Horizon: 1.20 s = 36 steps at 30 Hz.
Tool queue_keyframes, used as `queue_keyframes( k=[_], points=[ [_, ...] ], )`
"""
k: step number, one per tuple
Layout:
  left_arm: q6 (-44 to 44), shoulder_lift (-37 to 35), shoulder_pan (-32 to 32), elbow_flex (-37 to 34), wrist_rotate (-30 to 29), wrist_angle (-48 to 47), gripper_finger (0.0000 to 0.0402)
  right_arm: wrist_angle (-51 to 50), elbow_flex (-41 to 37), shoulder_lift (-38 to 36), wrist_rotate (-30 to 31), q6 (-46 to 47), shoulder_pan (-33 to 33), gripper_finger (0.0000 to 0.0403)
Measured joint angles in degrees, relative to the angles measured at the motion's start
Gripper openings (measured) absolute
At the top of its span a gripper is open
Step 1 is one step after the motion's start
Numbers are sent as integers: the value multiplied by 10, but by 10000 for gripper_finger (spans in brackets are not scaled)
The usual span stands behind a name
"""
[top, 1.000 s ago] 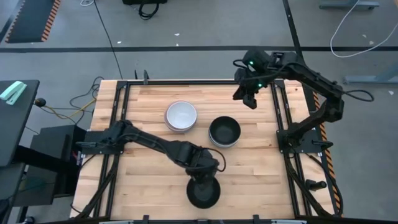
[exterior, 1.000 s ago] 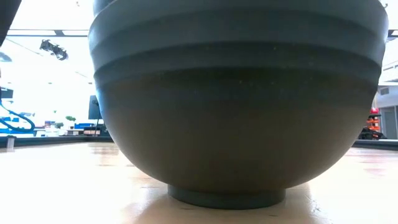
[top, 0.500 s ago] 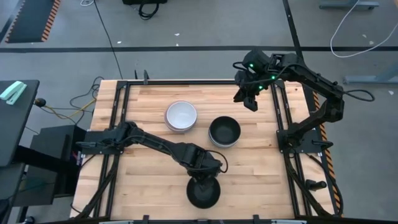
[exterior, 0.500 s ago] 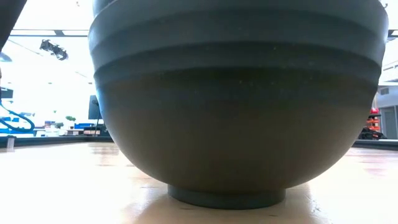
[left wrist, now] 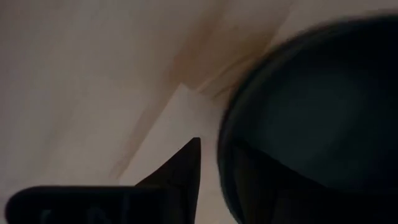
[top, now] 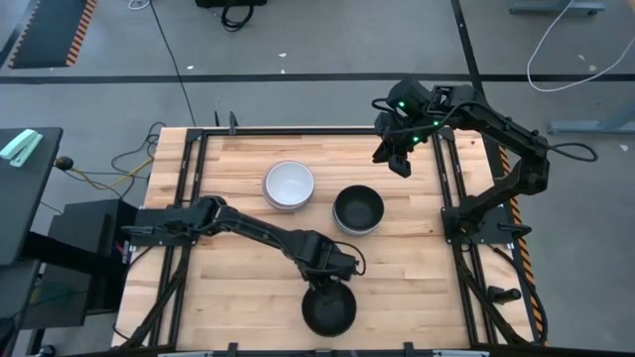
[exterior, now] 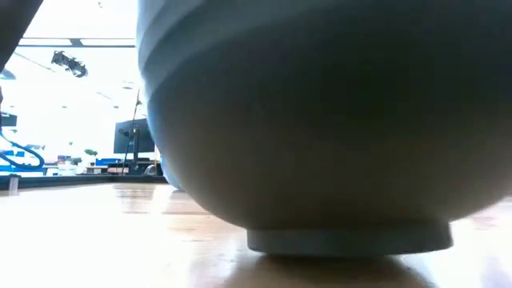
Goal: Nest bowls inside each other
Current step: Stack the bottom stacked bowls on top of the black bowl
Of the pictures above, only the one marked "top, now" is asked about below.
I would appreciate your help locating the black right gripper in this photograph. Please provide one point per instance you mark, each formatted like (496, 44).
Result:
(402, 131)

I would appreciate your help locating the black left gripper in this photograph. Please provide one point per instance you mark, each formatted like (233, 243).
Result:
(327, 258)

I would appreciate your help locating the dark grey bowl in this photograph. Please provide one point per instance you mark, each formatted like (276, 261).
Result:
(357, 232)

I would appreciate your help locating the blue translucent bowl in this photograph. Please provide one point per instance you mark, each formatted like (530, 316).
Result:
(278, 206)

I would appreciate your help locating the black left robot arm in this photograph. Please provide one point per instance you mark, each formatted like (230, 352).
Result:
(248, 228)

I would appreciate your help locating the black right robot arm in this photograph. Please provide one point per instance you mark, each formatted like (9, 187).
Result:
(496, 124)

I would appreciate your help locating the grey table foot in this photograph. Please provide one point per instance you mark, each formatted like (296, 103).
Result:
(585, 126)
(555, 7)

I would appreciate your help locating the black equipment box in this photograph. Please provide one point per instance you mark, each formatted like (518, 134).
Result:
(89, 233)

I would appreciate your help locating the black round plug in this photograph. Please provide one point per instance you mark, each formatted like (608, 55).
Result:
(63, 162)

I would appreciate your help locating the black side table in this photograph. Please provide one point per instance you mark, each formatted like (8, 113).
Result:
(25, 208)

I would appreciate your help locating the mint green stapler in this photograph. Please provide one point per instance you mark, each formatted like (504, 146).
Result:
(20, 146)

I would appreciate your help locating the black mat with striped edge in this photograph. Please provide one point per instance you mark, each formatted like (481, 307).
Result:
(44, 30)

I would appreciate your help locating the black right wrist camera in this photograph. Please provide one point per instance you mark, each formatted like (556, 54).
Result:
(401, 166)

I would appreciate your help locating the black aluminium table frame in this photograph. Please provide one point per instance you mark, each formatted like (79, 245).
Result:
(317, 132)

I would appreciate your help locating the black frame clamp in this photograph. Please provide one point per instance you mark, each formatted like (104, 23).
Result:
(232, 123)

